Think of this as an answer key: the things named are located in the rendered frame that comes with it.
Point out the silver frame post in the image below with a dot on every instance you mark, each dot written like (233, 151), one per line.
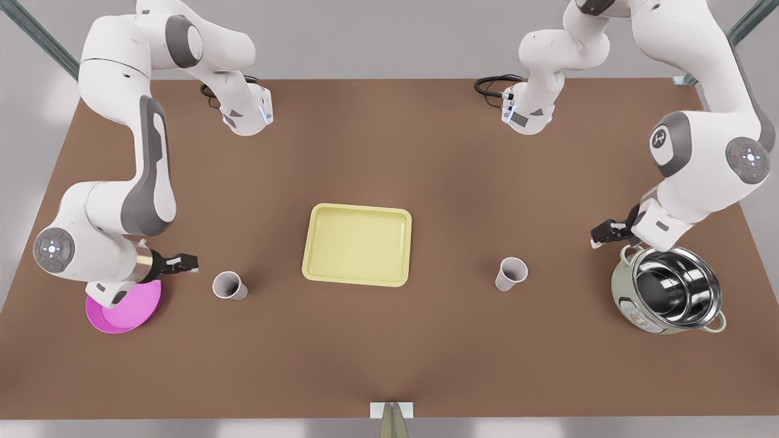
(391, 420)
(739, 27)
(42, 38)

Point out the pale green steel pot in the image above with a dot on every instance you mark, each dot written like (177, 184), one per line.
(672, 292)

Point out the pink round plate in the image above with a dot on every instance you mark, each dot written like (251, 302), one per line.
(131, 313)

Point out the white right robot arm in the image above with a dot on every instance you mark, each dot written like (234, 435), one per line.
(152, 182)

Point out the white IKEA cup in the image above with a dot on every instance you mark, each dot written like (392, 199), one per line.
(510, 274)
(230, 285)

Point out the yellow rectangular tray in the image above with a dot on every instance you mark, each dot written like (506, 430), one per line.
(357, 244)

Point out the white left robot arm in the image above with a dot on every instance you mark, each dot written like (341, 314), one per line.
(700, 158)

